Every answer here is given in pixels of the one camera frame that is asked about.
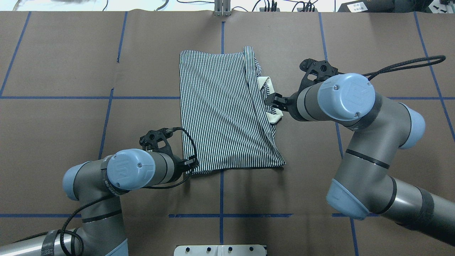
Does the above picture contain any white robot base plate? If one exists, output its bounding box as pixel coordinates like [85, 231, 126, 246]
[173, 244, 268, 256]

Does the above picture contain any black power box with label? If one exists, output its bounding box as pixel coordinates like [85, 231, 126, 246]
[336, 0, 418, 13]

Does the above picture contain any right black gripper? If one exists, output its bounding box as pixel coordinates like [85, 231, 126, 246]
[265, 58, 339, 111]

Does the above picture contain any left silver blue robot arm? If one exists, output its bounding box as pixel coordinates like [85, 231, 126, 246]
[1, 127, 199, 256]

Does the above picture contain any aluminium frame post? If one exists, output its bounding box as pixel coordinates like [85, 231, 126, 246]
[213, 0, 232, 17]

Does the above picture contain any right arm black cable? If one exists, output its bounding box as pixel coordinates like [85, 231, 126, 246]
[363, 55, 446, 81]

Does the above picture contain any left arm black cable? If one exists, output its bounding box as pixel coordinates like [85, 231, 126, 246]
[59, 127, 199, 256]

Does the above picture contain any navy white striped polo shirt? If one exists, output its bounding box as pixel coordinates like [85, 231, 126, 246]
[180, 46, 286, 174]

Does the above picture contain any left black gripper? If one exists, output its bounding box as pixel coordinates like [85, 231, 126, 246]
[139, 127, 199, 171]

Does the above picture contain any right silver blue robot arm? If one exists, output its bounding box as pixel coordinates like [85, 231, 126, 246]
[266, 55, 455, 246]

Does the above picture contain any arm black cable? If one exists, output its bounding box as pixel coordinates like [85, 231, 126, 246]
[59, 127, 199, 256]
[363, 55, 446, 81]

